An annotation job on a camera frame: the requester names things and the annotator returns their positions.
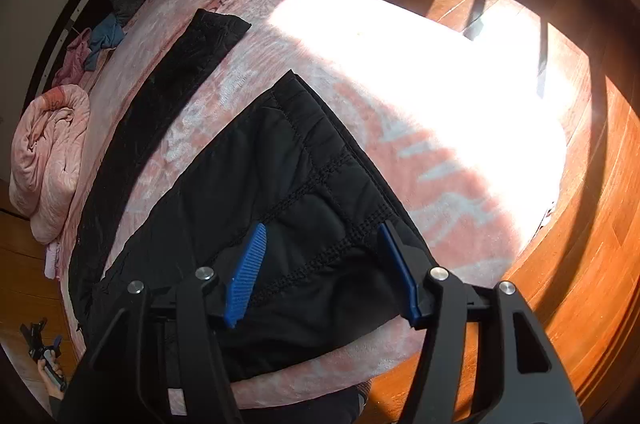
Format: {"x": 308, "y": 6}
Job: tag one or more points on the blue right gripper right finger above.
{"x": 398, "y": 273}

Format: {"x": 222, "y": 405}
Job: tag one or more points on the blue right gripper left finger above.
{"x": 244, "y": 275}

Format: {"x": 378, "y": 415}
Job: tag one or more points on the black quilted pants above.
{"x": 287, "y": 162}

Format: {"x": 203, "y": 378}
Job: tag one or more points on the person's left hand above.
{"x": 48, "y": 367}

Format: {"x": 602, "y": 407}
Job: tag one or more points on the folded light pink towel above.
{"x": 51, "y": 266}

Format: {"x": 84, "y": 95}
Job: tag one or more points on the folded pink comforter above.
{"x": 45, "y": 158}

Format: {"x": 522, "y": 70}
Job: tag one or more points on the pink garment at headboard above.
{"x": 72, "y": 68}

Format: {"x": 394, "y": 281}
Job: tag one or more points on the blue garment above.
{"x": 107, "y": 34}

